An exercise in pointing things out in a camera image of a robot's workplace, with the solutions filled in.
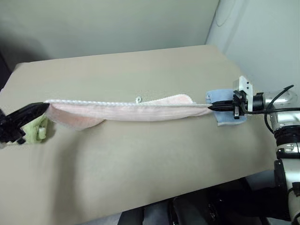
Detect thin wire on wall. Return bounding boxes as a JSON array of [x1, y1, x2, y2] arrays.
[[215, 0, 230, 27]]

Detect light blue folded towel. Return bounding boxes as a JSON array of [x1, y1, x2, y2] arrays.
[[204, 89, 247, 128]]

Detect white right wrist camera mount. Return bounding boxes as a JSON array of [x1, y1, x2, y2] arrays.
[[232, 75, 255, 113]]

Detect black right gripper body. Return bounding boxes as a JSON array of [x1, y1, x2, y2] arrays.
[[232, 90, 247, 120]]

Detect pink terry towel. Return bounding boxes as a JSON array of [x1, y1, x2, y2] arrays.
[[44, 93, 213, 132]]

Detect dark rounded shapes under table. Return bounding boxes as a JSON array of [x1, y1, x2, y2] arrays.
[[118, 174, 293, 225]]

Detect light green folded towel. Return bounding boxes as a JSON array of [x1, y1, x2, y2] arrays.
[[5, 116, 56, 146]]

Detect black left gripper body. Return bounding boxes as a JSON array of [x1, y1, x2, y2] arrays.
[[0, 111, 27, 144]]

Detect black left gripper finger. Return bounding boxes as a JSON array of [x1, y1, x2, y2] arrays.
[[9, 102, 51, 118], [18, 106, 51, 128]]

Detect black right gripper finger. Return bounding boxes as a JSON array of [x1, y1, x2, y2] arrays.
[[210, 106, 235, 113], [210, 100, 235, 108]]

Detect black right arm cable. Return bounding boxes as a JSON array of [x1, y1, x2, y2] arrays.
[[240, 84, 295, 132]]

